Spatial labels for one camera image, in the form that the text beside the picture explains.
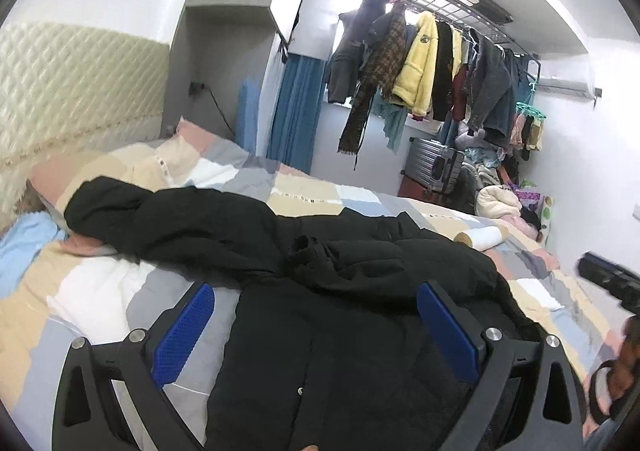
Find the dark hanging coat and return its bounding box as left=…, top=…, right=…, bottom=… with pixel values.
left=326, top=0, right=388, bottom=104

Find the black charger with cable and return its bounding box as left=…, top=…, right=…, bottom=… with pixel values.
left=188, top=81, right=235, bottom=140

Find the person's right hand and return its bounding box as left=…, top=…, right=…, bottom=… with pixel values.
left=606, top=317, right=639, bottom=401

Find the blue curtain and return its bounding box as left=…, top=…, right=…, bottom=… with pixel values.
left=267, top=54, right=326, bottom=174

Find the grey denim jacket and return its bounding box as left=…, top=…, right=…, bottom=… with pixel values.
left=466, top=36, right=518, bottom=148

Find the white air conditioner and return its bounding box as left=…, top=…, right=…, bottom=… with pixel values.
left=536, top=77, right=602, bottom=102

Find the light blue pillow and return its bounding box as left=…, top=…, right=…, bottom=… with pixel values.
left=0, top=211, right=67, bottom=298

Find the brown plaid scarf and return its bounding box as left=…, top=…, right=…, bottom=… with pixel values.
left=337, top=1, right=406, bottom=155

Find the cream plush bundle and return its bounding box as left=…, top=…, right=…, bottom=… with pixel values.
left=475, top=185, right=522, bottom=219

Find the patchwork pastel quilt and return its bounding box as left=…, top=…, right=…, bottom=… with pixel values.
left=1, top=122, right=623, bottom=450

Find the white roll pillow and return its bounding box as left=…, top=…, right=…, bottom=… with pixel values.
left=454, top=226, right=509, bottom=252

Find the grey wall cabinet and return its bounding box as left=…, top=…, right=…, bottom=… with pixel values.
left=160, top=0, right=302, bottom=137

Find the blue folded board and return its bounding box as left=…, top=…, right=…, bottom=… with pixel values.
left=235, top=78, right=260, bottom=154

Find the teal hanging garment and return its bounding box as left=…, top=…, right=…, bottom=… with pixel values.
left=371, top=92, right=408, bottom=153

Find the silver ribbed suitcase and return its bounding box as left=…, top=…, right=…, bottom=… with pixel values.
left=404, top=137, right=464, bottom=194

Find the large black coat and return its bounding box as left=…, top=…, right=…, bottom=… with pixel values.
left=64, top=177, right=544, bottom=450

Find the yellow fleece jacket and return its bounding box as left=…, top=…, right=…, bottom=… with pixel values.
left=392, top=12, right=438, bottom=118

